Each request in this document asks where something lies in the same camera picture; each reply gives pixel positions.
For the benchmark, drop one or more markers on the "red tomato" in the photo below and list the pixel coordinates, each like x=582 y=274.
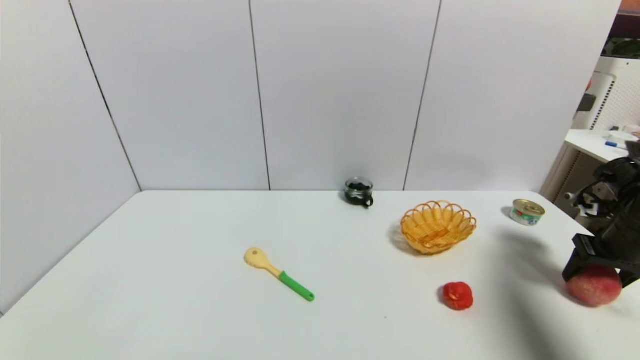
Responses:
x=458 y=296

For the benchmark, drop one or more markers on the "blue marker pen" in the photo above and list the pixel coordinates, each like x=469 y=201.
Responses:
x=614 y=145

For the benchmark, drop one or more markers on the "yellow woven plastic basket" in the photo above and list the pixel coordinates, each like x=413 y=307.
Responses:
x=437 y=230

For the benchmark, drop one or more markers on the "white background desk top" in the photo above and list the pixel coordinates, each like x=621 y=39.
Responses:
x=587 y=141

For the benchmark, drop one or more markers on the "pink red peach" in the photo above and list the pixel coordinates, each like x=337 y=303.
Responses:
x=594 y=289

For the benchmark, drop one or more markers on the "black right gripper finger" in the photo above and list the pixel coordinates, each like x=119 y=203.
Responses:
x=577 y=257
x=632 y=279

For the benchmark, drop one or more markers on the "white bowl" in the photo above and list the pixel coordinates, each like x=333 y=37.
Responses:
x=622 y=135

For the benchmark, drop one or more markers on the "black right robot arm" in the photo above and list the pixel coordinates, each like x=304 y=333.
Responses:
x=622 y=175

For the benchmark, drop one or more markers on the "small tin can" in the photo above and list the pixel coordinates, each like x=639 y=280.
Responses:
x=527 y=212

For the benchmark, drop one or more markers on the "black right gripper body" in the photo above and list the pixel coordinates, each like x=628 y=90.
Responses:
x=591 y=254

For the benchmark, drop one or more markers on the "white pegboard panel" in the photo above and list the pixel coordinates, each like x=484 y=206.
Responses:
x=620 y=97

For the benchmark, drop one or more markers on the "dark green shelf item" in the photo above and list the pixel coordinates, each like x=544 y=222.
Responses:
x=623 y=48

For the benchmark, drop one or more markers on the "black holder on pegboard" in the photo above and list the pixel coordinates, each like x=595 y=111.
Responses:
x=585 y=102

